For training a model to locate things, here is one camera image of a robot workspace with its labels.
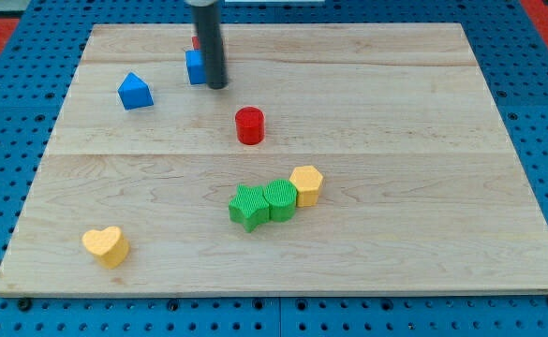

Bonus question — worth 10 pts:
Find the blue cube block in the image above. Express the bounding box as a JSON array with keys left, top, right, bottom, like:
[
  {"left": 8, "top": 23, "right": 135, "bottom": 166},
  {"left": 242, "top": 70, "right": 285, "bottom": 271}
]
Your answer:
[{"left": 185, "top": 50, "right": 206, "bottom": 85}]

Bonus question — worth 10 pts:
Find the green star block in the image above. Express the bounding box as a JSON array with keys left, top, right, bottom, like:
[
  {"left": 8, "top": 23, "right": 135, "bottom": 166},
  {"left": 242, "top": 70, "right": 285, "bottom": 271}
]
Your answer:
[{"left": 229, "top": 184, "right": 270, "bottom": 233}]

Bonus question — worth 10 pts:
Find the red star block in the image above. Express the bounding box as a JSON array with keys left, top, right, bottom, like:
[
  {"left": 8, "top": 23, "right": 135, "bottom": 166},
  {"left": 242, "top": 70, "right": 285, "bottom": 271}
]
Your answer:
[{"left": 191, "top": 36, "right": 200, "bottom": 50}]

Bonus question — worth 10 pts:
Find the green cylinder block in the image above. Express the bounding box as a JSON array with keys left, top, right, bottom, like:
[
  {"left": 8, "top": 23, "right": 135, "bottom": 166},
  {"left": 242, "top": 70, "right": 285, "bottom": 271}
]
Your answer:
[{"left": 264, "top": 179, "right": 297, "bottom": 222}]

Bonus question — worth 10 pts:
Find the yellow hexagon block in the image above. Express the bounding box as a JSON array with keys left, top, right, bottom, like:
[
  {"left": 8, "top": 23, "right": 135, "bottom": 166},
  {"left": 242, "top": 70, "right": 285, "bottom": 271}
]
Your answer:
[{"left": 289, "top": 166, "right": 323, "bottom": 207}]

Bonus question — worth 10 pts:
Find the red cylinder block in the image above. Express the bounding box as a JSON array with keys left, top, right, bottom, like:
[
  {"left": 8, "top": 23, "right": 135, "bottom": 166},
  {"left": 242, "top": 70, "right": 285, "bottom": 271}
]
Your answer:
[{"left": 235, "top": 106, "right": 265, "bottom": 145}]

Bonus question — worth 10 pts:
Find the light wooden board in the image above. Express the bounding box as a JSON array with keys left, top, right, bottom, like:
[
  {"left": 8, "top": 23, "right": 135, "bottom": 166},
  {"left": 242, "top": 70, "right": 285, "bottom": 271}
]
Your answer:
[{"left": 0, "top": 23, "right": 548, "bottom": 298}]

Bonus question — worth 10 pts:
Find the blue triangular prism block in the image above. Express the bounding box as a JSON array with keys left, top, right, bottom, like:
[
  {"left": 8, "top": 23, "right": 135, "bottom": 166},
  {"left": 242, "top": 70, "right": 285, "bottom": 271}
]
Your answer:
[{"left": 117, "top": 72, "right": 154, "bottom": 110}]

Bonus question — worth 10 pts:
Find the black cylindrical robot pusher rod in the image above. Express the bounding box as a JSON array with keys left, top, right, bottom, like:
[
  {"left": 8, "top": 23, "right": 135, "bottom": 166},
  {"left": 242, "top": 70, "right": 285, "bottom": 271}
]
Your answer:
[{"left": 185, "top": 0, "right": 228, "bottom": 90}]

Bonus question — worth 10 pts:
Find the yellow heart block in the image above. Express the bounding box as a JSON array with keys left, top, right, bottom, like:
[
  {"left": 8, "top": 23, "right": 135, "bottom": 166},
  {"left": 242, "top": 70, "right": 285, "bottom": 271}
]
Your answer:
[{"left": 81, "top": 227, "right": 130, "bottom": 269}]

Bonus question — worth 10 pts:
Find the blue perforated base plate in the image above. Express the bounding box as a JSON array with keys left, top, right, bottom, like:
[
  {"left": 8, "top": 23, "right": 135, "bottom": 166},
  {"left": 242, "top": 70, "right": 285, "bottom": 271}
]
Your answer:
[{"left": 0, "top": 0, "right": 548, "bottom": 336}]

